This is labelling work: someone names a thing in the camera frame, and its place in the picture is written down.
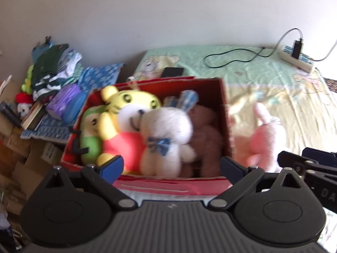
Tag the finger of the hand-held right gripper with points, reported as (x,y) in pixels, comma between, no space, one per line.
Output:
(320,156)
(292,160)

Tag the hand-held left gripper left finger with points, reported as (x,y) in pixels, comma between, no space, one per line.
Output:
(113,167)

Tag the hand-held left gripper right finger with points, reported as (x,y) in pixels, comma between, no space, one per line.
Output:
(233,170)

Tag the yellow tiger plush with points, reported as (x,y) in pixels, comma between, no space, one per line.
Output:
(123,142)

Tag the green plush toy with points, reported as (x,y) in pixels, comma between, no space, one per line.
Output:
(90,137)

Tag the brown bear plush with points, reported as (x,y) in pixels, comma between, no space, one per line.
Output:
(208,137)

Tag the red cardboard box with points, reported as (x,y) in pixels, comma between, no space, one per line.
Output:
(171,184)

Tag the white rabbit plush blue bow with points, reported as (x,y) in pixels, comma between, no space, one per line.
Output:
(164,126)

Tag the desktop with cartoon print cloth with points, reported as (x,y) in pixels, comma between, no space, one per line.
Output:
(302,105)

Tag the brown floral cloth covered furniture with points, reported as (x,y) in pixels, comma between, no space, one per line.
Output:
(330,84)

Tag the purple tissue pack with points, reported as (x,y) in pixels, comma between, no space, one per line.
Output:
(63,100)

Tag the blue patterned cloth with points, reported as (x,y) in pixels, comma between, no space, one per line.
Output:
(100,76)

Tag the stack of cardboard boxes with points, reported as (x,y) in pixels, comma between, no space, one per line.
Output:
(21,168)

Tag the stack of books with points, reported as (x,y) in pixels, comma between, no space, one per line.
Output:
(33,116)

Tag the white power strip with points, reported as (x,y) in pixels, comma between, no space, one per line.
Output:
(302,60)

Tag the small red and white toy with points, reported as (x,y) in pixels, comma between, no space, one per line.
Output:
(23,102)

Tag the black charger adapter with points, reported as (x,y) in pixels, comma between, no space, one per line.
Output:
(297,48)

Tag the black smartphone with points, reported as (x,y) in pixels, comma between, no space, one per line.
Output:
(172,72)

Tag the pile of folded clothes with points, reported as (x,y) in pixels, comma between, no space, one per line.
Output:
(50,68)

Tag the small green plush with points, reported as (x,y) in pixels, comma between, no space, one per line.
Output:
(28,80)

